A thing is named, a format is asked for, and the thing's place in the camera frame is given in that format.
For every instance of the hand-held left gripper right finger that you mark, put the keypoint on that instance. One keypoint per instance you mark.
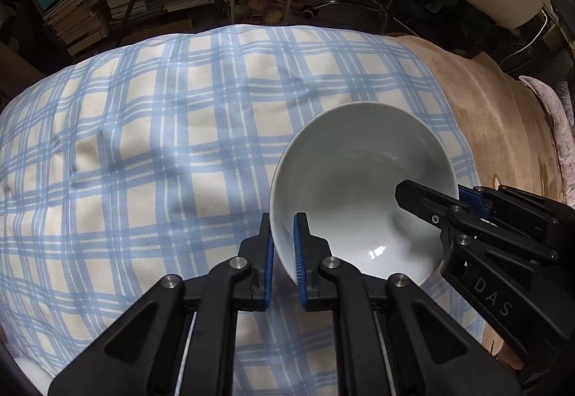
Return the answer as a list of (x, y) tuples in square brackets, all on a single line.
[(298, 261)]

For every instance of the office chair base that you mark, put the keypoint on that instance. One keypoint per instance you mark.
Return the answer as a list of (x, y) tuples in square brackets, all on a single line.
[(309, 12)]

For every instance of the pink cloth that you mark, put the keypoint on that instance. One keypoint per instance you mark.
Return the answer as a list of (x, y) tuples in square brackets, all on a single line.
[(557, 121)]

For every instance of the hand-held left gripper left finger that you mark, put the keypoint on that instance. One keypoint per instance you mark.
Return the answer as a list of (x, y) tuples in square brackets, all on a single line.
[(268, 261)]

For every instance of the white ceramic bowl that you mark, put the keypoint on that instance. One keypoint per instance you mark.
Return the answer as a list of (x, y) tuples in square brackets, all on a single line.
[(359, 180)]

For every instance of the blue plaid blanket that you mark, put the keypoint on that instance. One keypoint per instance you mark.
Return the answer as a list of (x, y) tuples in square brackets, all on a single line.
[(134, 130)]

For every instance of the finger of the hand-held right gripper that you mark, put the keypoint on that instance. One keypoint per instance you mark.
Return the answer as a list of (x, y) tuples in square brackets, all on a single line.
[(471, 198), (422, 200)]

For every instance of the tan blanket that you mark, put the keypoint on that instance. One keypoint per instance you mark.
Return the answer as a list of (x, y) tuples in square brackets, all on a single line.
[(494, 117)]

